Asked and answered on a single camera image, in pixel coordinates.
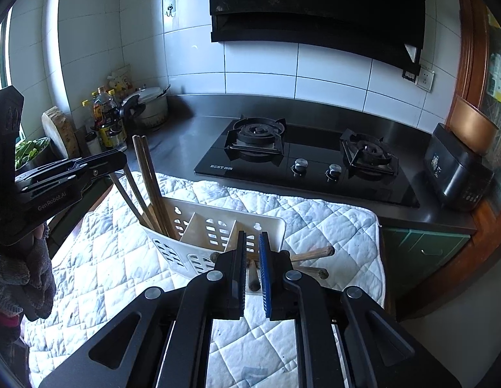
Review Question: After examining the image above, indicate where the wooden spoon handle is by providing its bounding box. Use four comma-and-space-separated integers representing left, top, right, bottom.
209, 244, 336, 264

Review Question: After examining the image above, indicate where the dark chopstick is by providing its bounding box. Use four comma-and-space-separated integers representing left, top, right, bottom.
132, 135, 164, 235

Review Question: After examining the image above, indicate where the gloved left hand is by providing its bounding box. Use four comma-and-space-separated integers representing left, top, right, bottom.
0, 222, 56, 319

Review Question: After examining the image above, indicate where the bowl of green vegetables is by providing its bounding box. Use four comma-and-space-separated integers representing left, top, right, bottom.
15, 137, 51, 170

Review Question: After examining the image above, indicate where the white utensil holder caddy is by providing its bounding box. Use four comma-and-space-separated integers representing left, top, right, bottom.
144, 197, 286, 278

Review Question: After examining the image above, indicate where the round wooden cutting board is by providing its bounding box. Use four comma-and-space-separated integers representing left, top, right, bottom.
41, 106, 79, 158

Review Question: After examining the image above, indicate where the white quilted cloth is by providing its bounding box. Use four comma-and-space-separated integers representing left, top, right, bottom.
23, 175, 386, 387

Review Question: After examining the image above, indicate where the yellow cap oil bottle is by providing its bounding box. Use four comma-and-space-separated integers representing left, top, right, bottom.
81, 87, 127, 152

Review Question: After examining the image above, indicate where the black gas stove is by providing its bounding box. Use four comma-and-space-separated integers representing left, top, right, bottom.
194, 117, 419, 208

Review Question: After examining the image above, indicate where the white pressure cooker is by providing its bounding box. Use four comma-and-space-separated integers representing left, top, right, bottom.
121, 87, 170, 130

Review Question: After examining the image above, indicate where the black rice cooker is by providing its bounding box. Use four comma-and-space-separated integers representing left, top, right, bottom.
424, 123, 494, 212

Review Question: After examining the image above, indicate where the copper inner pot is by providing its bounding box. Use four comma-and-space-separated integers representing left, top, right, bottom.
449, 96, 498, 155

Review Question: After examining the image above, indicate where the black range hood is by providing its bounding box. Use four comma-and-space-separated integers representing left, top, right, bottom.
209, 0, 425, 74

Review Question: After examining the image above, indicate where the wooden glass cabinet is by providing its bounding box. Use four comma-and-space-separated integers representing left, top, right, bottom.
394, 0, 501, 320

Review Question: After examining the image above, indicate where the wall socket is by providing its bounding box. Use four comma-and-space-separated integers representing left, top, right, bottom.
415, 66, 435, 92

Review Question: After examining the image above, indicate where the wall hook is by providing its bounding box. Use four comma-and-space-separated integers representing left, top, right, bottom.
163, 0, 176, 17

